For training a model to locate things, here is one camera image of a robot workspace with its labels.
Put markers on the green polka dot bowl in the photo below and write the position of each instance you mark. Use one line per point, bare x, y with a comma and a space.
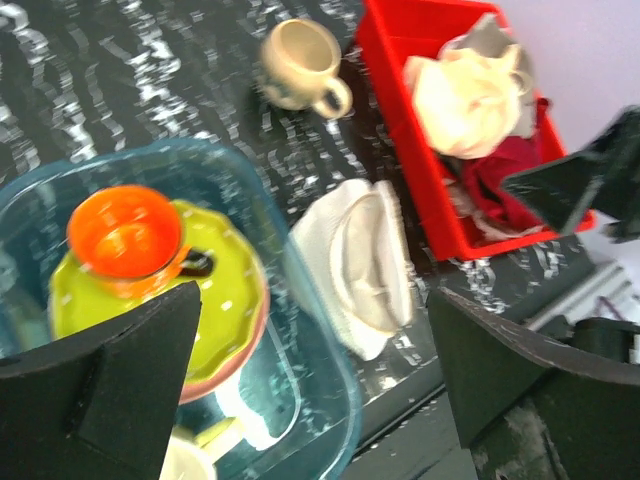
231, 296

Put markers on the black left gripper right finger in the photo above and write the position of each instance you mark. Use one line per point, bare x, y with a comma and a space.
527, 406

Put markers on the red plastic bin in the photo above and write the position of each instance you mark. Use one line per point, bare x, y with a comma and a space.
388, 33

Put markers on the pink plate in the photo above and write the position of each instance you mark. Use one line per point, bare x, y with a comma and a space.
196, 391

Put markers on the grey bra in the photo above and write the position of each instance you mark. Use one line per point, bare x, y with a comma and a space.
487, 38

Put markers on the teal transparent plastic tub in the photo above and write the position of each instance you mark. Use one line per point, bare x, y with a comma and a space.
297, 391

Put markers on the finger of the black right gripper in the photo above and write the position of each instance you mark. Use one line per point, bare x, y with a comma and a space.
603, 175

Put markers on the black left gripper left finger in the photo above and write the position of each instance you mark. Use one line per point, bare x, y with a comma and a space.
100, 404

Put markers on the peach bra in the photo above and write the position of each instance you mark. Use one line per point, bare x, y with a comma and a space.
467, 103

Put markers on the orange mug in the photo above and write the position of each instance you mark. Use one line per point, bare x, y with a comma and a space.
132, 239

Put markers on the red bra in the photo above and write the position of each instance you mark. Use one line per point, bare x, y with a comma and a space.
482, 177

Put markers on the white lace bra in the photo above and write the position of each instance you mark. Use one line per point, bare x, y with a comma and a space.
465, 209

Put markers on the beige ceramic mug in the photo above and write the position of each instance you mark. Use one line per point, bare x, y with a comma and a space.
298, 69

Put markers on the cream and yellow mug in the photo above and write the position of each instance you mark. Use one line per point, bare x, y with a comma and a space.
191, 456

